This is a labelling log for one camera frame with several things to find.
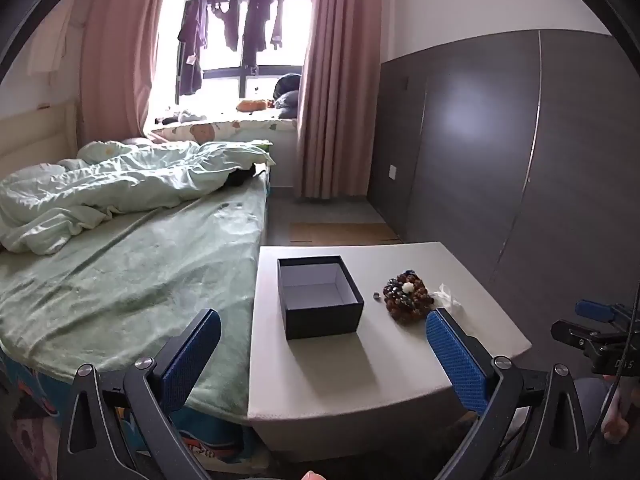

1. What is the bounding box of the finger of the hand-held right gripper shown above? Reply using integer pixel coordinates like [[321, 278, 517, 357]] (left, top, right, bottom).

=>
[[551, 320, 608, 347], [575, 300, 632, 323]]

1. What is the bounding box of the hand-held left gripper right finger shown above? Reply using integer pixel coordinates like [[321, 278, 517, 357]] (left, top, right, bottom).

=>
[[425, 307, 591, 480]]

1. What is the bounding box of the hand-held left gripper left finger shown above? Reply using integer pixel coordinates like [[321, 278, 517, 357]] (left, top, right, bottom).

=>
[[57, 308, 222, 480]]

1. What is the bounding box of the pile of beaded bracelets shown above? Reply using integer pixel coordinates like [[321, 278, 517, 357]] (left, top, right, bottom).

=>
[[383, 270, 431, 326]]

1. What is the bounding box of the black gift box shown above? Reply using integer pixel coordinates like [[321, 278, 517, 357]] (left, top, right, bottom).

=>
[[277, 256, 365, 341]]

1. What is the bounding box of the person's right hand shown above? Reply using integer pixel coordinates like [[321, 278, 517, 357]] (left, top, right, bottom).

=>
[[601, 375, 632, 444]]

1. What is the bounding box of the white low table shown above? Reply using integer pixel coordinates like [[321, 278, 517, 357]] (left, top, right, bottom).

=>
[[247, 241, 532, 464]]

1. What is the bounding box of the green bed sheet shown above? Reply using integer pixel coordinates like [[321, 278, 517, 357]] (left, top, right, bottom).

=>
[[0, 180, 271, 413]]

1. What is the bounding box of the colourful printed bed cover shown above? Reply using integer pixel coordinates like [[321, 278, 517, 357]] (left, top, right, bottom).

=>
[[0, 345, 261, 463]]

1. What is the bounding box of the flat cardboard sheet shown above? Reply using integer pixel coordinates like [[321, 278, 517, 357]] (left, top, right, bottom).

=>
[[288, 222, 401, 245]]

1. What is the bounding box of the grey wardrobe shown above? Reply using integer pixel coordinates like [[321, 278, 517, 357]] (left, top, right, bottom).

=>
[[367, 30, 640, 373]]

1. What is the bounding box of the light green duvet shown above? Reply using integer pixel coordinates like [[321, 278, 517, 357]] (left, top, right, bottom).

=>
[[0, 140, 277, 255]]

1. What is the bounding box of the printed pillow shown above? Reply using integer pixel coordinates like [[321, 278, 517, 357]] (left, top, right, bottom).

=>
[[77, 140, 152, 164]]

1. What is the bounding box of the printed window seat cushion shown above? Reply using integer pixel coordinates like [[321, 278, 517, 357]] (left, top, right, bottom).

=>
[[150, 118, 299, 147]]

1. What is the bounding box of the beige padded headboard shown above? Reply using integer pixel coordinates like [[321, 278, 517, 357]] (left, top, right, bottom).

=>
[[0, 100, 79, 182]]

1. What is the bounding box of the dark blue pillow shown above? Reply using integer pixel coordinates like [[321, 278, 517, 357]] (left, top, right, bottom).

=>
[[272, 73, 303, 112]]

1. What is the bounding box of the pink curtain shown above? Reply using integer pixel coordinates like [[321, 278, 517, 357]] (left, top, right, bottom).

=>
[[295, 0, 384, 200], [80, 0, 174, 144]]

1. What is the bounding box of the purple hanging shirt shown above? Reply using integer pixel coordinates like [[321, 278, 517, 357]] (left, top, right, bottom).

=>
[[177, 0, 209, 97]]

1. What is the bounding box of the dark hanging garment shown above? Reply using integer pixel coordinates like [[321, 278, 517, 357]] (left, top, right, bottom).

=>
[[219, 0, 242, 54], [242, 0, 274, 69], [271, 0, 288, 52]]

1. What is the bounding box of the black cable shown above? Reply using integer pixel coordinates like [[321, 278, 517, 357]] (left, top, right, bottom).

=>
[[587, 290, 640, 446]]

